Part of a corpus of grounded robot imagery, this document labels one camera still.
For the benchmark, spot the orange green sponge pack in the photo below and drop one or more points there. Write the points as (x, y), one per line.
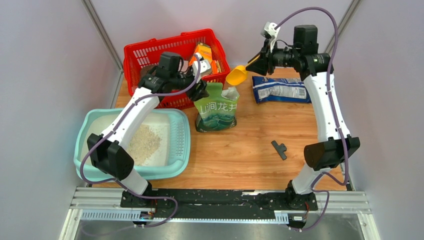
(203, 51)

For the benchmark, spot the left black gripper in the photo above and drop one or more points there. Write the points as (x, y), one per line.
(195, 95)

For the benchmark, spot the beige cat litter pile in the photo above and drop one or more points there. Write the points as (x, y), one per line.
(143, 145)

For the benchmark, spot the brown round box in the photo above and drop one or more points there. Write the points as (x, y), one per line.
(145, 71)

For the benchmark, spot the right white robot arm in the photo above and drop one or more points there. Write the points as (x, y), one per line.
(335, 144)

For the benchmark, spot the black bag clip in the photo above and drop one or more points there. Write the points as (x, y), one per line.
(280, 149)

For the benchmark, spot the blue white snack bag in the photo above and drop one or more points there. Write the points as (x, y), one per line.
(291, 90)

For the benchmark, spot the teal plastic litter box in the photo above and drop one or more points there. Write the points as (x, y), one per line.
(171, 125)

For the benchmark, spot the yellow plastic scoop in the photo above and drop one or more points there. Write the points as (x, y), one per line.
(237, 76)

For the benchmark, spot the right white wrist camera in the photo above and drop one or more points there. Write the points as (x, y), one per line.
(270, 32)

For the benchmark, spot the green litter bag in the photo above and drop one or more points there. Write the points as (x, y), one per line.
(217, 112)

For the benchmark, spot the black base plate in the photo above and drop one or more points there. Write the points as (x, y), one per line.
(218, 203)

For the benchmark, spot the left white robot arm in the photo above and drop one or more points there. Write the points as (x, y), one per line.
(107, 150)

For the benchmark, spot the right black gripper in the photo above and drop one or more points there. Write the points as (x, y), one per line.
(264, 64)

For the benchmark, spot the red plastic shopping basket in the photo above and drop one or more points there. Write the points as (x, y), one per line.
(146, 53)

